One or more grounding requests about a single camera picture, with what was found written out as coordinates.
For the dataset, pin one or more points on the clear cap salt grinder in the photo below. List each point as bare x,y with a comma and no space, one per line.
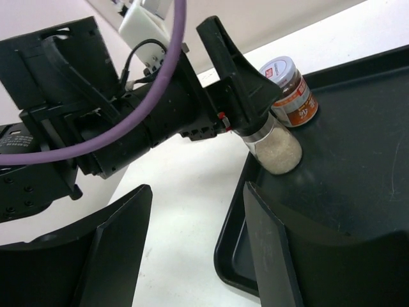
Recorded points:
274,147

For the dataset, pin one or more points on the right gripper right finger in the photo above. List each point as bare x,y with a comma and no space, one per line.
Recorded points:
300,262

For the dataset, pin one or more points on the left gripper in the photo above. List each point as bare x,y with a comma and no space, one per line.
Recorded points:
244,95

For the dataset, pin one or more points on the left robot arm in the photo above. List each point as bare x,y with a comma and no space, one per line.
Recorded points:
65,86

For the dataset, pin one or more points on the black rectangular tray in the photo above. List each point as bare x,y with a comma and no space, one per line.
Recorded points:
353,176

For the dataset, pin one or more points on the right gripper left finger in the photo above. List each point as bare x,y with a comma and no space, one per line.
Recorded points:
94,261

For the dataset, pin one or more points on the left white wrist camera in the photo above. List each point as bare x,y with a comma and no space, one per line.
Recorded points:
145,20

